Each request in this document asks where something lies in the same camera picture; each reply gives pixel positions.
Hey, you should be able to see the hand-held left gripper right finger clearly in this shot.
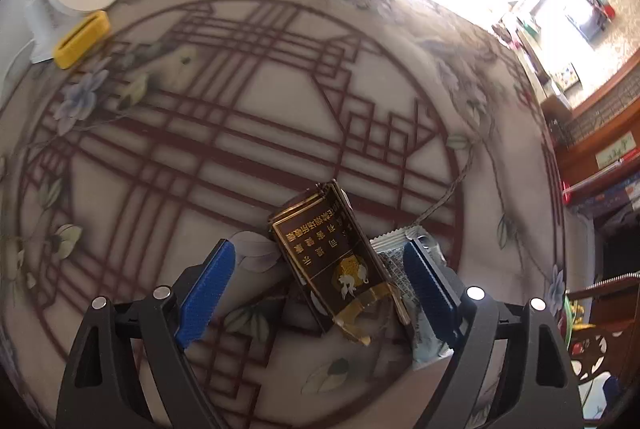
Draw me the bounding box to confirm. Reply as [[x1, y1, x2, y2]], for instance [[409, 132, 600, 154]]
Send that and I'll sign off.
[[402, 240, 585, 429]]

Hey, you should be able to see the small yellow box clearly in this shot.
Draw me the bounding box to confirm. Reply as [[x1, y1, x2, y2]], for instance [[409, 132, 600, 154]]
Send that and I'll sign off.
[[54, 10, 111, 70]]

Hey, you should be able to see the framed picture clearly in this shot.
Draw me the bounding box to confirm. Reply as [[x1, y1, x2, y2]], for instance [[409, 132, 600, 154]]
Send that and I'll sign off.
[[552, 63, 581, 90]]

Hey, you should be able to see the wall television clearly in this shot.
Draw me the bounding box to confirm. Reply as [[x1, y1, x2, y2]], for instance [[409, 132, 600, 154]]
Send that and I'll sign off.
[[565, 6, 608, 41]]

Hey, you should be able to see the coiled metal spring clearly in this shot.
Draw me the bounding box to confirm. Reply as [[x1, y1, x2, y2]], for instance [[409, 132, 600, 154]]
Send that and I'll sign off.
[[592, 273, 640, 286]]

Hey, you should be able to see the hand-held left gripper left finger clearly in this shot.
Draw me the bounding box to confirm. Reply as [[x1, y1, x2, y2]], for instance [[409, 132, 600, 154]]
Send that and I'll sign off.
[[55, 238, 237, 429]]

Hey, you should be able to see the carved wooden chair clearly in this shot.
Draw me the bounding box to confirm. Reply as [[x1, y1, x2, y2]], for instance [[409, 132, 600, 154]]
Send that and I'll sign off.
[[570, 324, 631, 380]]

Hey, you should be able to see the white power cable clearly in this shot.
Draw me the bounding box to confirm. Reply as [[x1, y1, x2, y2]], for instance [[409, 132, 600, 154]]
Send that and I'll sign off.
[[0, 44, 36, 100]]

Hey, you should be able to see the silver grey wrapper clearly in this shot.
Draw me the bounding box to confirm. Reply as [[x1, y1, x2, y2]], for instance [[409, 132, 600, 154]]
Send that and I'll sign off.
[[372, 225, 453, 370]]

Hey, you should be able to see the long television cabinet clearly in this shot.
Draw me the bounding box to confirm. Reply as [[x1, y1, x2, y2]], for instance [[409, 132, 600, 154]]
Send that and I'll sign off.
[[515, 22, 573, 110]]

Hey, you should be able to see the wooden wall partition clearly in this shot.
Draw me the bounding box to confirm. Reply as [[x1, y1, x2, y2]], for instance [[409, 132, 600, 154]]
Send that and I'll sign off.
[[555, 59, 640, 210]]

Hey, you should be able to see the brown cigarette box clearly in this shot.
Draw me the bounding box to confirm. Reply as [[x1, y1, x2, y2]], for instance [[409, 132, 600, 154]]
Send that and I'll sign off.
[[267, 179, 411, 344]]

